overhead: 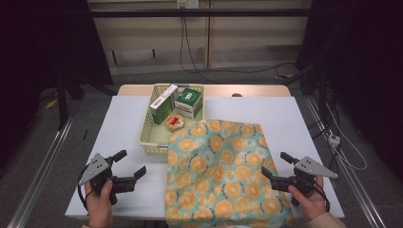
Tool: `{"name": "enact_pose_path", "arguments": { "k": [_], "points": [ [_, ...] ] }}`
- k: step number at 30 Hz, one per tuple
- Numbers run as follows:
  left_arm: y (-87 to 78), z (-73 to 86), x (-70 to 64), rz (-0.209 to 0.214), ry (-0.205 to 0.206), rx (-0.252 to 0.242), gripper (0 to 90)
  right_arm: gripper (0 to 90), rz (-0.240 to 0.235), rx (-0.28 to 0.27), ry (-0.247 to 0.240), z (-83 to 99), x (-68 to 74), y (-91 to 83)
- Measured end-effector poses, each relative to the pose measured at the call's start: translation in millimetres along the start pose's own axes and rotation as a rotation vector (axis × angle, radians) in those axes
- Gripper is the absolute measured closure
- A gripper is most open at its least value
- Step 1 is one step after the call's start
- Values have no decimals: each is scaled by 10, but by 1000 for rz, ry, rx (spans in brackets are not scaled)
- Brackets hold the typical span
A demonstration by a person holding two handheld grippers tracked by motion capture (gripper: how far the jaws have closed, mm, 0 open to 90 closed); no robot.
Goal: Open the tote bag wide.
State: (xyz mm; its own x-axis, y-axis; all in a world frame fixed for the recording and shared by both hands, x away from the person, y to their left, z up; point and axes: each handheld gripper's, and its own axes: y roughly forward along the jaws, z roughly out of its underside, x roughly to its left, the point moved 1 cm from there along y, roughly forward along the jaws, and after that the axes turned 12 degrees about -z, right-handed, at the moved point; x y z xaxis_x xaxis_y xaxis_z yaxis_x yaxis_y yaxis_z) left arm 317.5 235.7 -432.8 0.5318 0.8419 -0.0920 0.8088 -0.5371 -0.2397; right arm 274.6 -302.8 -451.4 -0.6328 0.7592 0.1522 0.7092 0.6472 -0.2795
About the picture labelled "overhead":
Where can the green and white cube box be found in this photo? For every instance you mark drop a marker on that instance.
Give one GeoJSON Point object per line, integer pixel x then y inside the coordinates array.
{"type": "Point", "coordinates": [188, 98]}

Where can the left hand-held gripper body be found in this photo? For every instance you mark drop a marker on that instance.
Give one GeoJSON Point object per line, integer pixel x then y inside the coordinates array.
{"type": "Point", "coordinates": [95, 167]}

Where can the metal floor rail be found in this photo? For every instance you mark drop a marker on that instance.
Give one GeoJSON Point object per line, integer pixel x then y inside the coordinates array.
{"type": "Point", "coordinates": [361, 196]}
{"type": "Point", "coordinates": [41, 174]}

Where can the person's right hand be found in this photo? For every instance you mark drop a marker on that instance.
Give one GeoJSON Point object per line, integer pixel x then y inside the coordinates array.
{"type": "Point", "coordinates": [312, 202]}

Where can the person's left hand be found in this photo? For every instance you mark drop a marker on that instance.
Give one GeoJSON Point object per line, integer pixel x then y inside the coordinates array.
{"type": "Point", "coordinates": [99, 205]}

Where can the white wall socket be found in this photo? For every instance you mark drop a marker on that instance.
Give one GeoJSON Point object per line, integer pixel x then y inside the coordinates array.
{"type": "Point", "coordinates": [187, 3]}

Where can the tall green and white box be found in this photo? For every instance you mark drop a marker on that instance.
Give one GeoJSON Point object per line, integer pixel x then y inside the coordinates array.
{"type": "Point", "coordinates": [163, 107]}

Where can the black metal stand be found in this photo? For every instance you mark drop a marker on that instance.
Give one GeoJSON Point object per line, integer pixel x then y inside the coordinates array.
{"type": "Point", "coordinates": [61, 104]}

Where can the dark round table grommet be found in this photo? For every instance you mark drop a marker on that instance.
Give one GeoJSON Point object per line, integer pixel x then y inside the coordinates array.
{"type": "Point", "coordinates": [236, 95]}

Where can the white power strip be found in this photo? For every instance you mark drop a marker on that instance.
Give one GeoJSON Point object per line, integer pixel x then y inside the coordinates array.
{"type": "Point", "coordinates": [334, 140]}

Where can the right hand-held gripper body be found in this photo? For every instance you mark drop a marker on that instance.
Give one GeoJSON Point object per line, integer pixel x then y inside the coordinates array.
{"type": "Point", "coordinates": [312, 167]}

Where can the black horizontal bar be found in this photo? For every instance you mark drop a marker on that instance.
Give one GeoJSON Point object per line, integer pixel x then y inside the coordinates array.
{"type": "Point", "coordinates": [190, 13]}

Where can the pale yellow plastic basket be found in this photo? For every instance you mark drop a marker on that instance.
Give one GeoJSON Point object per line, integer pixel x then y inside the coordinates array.
{"type": "Point", "coordinates": [144, 133]}

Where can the white table mat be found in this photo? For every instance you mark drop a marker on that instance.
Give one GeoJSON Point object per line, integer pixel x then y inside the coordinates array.
{"type": "Point", "coordinates": [126, 110]}

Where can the round tin with red label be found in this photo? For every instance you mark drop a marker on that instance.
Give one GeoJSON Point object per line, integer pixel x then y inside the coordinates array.
{"type": "Point", "coordinates": [175, 123]}

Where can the orange print cloth bag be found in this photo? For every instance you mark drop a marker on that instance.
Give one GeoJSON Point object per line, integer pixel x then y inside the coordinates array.
{"type": "Point", "coordinates": [221, 174]}

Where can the black curtain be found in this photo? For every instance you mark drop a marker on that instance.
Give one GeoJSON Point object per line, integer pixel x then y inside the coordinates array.
{"type": "Point", "coordinates": [38, 47]}
{"type": "Point", "coordinates": [364, 63]}

